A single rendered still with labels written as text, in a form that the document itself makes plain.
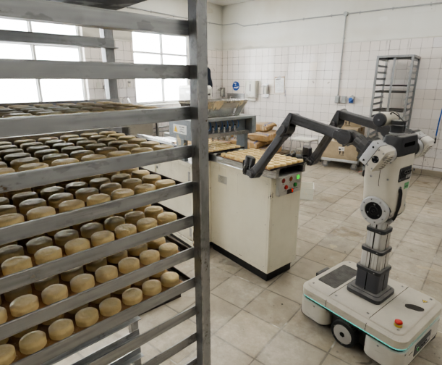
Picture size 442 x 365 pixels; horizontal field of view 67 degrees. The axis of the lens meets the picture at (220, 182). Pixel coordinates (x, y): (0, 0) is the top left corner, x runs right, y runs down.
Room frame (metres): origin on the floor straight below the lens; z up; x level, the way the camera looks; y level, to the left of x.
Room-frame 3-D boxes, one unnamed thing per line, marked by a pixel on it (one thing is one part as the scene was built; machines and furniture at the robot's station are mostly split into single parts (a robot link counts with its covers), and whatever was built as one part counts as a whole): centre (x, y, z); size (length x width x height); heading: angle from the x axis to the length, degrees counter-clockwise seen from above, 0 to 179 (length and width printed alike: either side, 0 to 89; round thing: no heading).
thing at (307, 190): (4.22, -1.12, 0.08); 0.30 x 0.22 x 0.16; 166
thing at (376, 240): (1.75, -0.91, 0.49); 0.11 x 0.11 x 0.40; 38
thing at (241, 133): (2.97, 0.06, 1.01); 0.72 x 0.33 x 0.34; 129
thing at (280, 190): (2.30, -0.49, 0.77); 0.24 x 0.04 x 0.14; 129
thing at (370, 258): (1.75, -0.91, 0.36); 0.13 x 0.13 x 0.40; 38
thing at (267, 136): (6.46, -0.86, 0.47); 0.72 x 0.42 x 0.17; 146
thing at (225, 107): (2.97, 0.06, 1.25); 0.56 x 0.29 x 0.14; 129
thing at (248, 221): (2.58, -0.26, 0.45); 0.70 x 0.34 x 0.90; 39
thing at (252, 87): (7.48, -0.30, 0.93); 0.99 x 0.38 x 1.09; 51
